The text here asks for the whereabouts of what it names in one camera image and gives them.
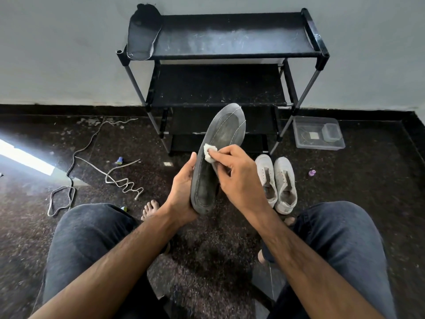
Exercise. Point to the white cotton wad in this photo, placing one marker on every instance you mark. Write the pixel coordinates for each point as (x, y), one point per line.
(209, 152)

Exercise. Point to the person's left forearm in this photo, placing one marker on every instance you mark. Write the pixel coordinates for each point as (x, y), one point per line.
(116, 262)

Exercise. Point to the person's right hand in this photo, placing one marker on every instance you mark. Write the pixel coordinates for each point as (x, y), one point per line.
(244, 182)

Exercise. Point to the person's right thumb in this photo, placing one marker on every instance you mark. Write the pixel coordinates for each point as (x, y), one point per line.
(221, 174)

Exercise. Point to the clear plastic container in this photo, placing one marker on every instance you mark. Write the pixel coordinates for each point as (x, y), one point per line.
(317, 134)

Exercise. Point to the black shoe insole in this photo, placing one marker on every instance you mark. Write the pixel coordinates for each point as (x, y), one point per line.
(143, 33)

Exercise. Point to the black shoe rack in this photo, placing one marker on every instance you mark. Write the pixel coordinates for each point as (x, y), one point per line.
(229, 86)

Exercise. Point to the long white shoelace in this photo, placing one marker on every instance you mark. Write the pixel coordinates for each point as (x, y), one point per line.
(70, 169)

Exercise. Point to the person's left foot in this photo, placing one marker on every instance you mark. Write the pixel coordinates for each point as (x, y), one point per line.
(150, 209)

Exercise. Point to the person's left hand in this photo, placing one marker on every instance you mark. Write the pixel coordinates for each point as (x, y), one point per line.
(181, 195)

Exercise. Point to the wavy white shoelace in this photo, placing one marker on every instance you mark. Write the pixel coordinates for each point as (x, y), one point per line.
(114, 181)

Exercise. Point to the person's left thumb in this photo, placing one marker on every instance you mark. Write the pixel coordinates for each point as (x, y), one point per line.
(191, 166)

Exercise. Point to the person's right leg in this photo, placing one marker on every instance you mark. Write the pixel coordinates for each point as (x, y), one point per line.
(345, 235)

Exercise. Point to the person's right forearm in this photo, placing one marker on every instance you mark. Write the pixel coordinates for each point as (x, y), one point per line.
(305, 262)

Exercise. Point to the person's left leg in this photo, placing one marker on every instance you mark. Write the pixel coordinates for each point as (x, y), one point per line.
(89, 235)

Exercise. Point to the grey stitched shoe insole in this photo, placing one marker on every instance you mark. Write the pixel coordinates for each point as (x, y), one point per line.
(224, 129)

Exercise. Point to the white sneaker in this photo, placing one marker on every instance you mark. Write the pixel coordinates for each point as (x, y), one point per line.
(265, 176)
(285, 186)

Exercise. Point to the small blue bottle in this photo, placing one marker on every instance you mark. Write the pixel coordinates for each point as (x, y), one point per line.
(119, 160)

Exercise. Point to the person's leg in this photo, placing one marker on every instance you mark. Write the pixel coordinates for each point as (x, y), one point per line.
(345, 235)
(89, 235)

